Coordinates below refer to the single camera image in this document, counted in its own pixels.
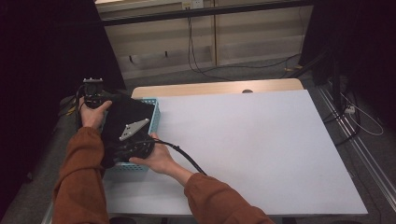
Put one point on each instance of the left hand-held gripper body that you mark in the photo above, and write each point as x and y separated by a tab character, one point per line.
91	93

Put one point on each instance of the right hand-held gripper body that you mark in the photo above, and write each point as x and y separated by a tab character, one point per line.
137	146

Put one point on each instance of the black tank top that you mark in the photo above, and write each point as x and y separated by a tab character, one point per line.
124	112

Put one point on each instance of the light blue plastic basket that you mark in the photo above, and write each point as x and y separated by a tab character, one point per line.
154	115

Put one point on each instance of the person's left hand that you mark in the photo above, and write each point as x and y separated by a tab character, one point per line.
91	116

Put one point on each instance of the person's right hand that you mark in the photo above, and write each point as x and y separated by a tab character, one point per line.
158	158

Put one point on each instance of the black curtain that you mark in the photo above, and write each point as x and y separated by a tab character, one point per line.
364	46
40	46

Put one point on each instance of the white table cover sheet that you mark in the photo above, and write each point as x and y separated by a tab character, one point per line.
249	149

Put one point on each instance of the black metal bar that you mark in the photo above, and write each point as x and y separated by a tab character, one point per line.
202	12

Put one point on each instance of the dark round table grommet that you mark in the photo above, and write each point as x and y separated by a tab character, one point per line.
247	91

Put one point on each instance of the beige cabinet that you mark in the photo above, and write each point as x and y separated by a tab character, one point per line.
249	40

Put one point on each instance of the small wooden piece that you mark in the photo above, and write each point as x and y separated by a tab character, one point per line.
294	67

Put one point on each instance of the black metal stand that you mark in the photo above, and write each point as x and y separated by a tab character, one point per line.
335	84

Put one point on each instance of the white power strip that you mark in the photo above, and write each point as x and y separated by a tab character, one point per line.
349	109

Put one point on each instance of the aluminium floor rail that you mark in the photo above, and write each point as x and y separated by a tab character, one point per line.
358	146
49	214

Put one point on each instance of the white wall socket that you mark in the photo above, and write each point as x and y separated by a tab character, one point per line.
193	4

